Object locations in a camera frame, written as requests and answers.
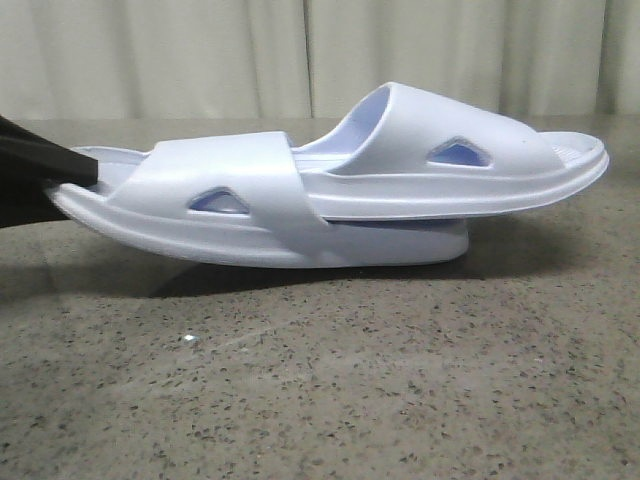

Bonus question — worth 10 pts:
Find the pale grey-green curtain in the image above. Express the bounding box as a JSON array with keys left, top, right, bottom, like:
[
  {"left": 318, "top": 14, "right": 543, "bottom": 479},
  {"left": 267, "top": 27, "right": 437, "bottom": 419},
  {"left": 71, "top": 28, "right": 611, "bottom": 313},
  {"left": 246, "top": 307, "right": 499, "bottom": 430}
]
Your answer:
[{"left": 1, "top": 1, "right": 639, "bottom": 119}]

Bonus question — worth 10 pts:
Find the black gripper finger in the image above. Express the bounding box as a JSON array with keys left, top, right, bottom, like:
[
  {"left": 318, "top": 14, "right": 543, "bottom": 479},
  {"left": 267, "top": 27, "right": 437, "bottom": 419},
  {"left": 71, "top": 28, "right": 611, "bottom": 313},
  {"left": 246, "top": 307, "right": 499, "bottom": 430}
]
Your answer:
[
  {"left": 1, "top": 117, "right": 98, "bottom": 184},
  {"left": 1, "top": 153, "right": 68, "bottom": 228}
]

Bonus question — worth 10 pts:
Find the light blue slipper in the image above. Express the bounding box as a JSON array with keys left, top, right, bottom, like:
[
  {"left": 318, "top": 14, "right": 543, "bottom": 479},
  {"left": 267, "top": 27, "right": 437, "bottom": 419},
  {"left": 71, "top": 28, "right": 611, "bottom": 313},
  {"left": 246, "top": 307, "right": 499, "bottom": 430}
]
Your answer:
[
  {"left": 46, "top": 132, "right": 469, "bottom": 268},
  {"left": 293, "top": 82, "right": 609, "bottom": 221}
]

